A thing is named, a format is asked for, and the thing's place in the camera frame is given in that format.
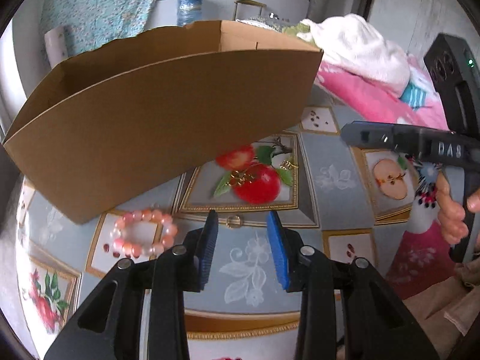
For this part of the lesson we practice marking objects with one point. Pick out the white fluffy towel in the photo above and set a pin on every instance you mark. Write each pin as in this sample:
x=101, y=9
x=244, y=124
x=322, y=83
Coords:
x=354, y=45

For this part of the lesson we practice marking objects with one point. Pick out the green patterned pillow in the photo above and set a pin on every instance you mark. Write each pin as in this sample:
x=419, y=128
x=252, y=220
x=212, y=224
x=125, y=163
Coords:
x=276, y=25

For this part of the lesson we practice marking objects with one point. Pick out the person's right hand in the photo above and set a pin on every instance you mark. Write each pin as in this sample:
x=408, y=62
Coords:
x=451, y=214

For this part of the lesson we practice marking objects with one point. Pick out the pink floral blanket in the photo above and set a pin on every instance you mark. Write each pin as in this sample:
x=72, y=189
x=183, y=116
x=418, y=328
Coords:
x=399, y=183

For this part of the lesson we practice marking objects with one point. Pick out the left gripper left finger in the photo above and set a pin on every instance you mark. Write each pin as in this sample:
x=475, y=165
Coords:
x=107, y=324

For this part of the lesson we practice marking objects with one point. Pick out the blue water jug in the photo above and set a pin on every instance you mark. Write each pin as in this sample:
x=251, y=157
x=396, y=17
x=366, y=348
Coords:
x=188, y=11

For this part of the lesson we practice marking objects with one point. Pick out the wooden chair frame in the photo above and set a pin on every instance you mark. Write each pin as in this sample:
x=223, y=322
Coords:
x=244, y=9

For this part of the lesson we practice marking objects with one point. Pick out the black camera module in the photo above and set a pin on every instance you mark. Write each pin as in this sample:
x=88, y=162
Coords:
x=455, y=75

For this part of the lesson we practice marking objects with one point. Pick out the brown cardboard box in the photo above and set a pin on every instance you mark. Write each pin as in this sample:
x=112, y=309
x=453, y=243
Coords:
x=108, y=125

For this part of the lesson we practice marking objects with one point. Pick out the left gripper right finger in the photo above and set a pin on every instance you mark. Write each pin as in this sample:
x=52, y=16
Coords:
x=377, y=324

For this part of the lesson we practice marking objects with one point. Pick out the teal floral wall cloth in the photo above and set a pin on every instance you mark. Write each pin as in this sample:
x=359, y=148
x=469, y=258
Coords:
x=90, y=24

